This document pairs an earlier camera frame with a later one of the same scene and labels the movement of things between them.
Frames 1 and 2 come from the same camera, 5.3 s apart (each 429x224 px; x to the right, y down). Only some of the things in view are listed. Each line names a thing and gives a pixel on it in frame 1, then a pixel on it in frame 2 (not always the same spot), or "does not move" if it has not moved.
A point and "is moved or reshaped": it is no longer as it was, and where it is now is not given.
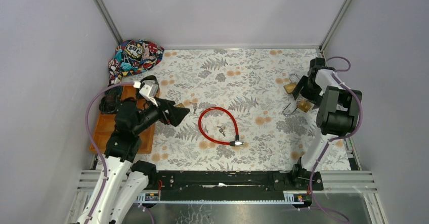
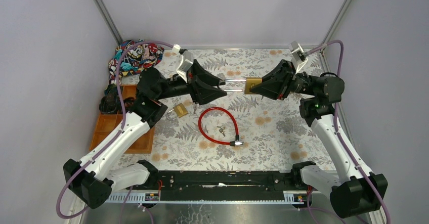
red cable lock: (234, 143) does not move
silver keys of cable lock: (221, 130) does not move
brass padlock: (304, 105) is moved or reshaped
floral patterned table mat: (245, 114) does not move
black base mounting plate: (232, 185) does not move
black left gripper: (164, 112) → (192, 83)
